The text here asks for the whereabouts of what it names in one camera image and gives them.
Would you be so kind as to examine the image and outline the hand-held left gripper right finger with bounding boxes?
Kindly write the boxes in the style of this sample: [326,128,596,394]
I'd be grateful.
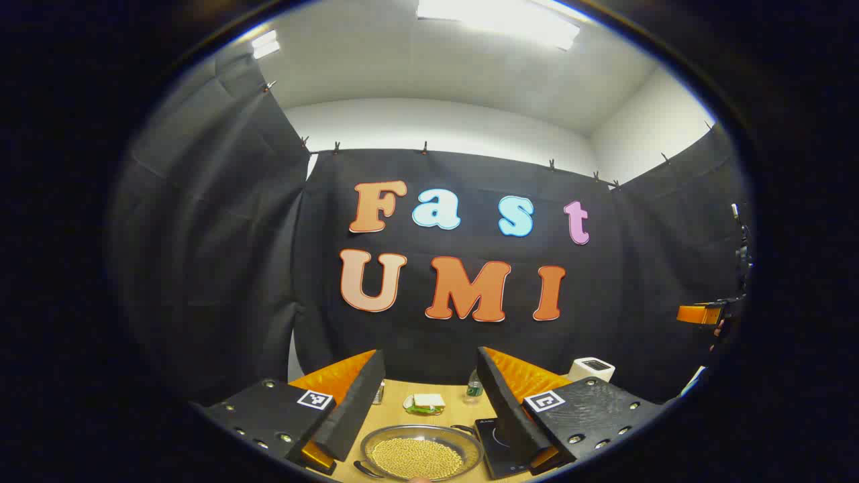
[476,347,672,478]

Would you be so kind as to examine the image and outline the large ceiling light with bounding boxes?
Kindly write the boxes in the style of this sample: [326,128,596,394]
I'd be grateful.
[416,0,582,52]

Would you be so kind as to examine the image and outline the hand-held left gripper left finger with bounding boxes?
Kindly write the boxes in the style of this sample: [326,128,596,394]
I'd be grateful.
[190,349,387,477]

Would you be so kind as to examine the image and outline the small ceiling light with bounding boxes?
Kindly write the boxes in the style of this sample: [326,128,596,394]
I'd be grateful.
[251,30,282,60]

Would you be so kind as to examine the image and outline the black induction cooktop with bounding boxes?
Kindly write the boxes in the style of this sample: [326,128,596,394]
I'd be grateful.
[474,417,538,480]

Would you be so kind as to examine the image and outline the row of cloth clips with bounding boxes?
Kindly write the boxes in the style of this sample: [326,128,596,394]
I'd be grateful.
[264,80,716,193]

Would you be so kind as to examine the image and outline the small white plate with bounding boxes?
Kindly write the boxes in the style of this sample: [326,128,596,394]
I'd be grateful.
[403,394,447,416]

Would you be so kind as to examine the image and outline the pile of soybeans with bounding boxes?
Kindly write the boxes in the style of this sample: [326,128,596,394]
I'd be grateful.
[370,437,465,480]

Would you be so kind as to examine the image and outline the steel pot with black handles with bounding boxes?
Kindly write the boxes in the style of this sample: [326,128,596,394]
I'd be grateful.
[354,423,485,482]

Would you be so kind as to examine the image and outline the white toaster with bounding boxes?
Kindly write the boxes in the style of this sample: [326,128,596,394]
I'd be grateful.
[568,357,616,384]

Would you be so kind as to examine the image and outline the black backdrop cloth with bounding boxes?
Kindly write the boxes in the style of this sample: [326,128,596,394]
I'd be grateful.
[107,40,754,410]

